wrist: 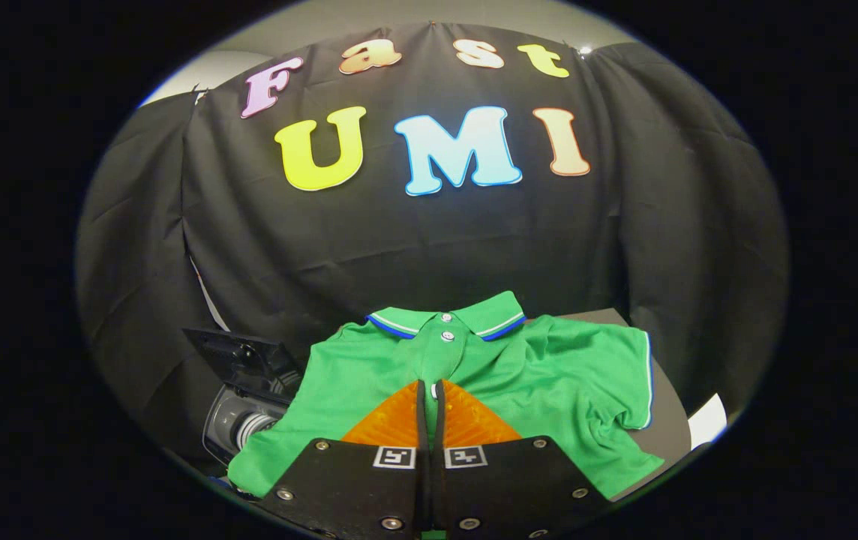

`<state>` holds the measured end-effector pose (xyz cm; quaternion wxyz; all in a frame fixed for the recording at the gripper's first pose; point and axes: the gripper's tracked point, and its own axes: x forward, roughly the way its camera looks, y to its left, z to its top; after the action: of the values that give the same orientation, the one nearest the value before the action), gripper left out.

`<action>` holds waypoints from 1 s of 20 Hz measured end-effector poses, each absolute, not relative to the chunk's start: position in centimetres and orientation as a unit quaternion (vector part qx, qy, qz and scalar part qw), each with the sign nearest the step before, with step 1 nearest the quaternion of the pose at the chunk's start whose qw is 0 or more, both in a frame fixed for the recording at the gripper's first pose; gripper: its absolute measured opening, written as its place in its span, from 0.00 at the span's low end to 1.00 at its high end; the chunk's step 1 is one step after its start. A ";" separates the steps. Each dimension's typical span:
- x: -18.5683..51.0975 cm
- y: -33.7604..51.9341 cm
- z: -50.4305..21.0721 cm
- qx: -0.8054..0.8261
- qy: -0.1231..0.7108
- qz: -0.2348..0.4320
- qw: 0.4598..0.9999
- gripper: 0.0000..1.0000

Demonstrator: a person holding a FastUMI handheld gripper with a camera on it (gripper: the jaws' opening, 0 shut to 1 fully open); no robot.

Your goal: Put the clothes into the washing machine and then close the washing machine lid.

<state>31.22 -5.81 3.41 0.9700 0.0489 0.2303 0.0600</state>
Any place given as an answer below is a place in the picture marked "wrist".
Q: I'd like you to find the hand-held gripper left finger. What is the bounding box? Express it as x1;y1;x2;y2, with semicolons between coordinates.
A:
253;379;430;540

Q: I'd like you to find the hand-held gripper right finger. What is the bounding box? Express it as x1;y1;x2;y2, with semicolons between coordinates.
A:
429;379;614;540

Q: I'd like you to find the green polo shirt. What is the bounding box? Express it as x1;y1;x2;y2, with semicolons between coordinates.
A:
228;290;666;502

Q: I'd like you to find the beige cabinet with dark top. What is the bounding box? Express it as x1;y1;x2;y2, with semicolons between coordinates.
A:
555;307;694;503

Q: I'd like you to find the white paper sheet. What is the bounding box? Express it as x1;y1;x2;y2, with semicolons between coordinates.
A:
687;392;730;451

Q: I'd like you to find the black backdrop cloth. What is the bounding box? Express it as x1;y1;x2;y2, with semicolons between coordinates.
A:
75;22;790;470

